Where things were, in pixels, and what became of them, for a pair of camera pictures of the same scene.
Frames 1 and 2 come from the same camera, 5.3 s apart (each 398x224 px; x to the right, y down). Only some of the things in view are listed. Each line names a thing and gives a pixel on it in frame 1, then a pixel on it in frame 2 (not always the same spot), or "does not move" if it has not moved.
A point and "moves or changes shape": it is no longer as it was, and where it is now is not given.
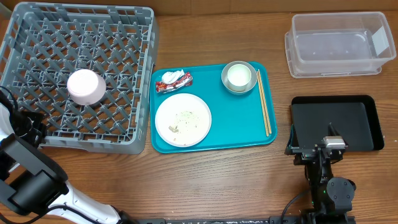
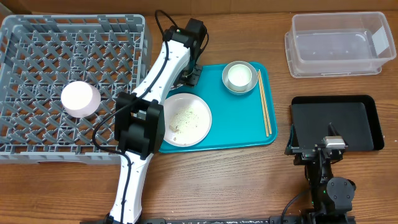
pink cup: x=86 y=86 to x=80 y=99
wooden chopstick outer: x=264 y=101 does not move
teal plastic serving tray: x=236 y=119 does not move
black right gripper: x=313 y=149 does not move
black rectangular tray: x=354 y=117 does not move
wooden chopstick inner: x=263 y=107 does not move
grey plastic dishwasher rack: x=87 y=70 moves or changes shape
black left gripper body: x=30 y=125 to x=192 y=74
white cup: x=238 y=77 does not move
